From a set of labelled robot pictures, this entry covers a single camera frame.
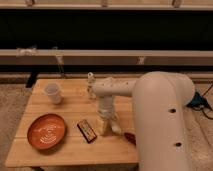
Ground white sponge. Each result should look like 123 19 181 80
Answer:
110 121 122 135

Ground dark rectangular box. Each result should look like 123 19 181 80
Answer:
77 120 97 143

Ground wooden table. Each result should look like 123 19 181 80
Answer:
5 79 138 167

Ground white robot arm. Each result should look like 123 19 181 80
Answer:
92 72 195 171

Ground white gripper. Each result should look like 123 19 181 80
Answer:
97 110 117 136

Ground black cable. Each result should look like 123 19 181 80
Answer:
186 82 213 120

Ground grey metal rail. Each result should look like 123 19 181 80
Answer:
0 48 213 66

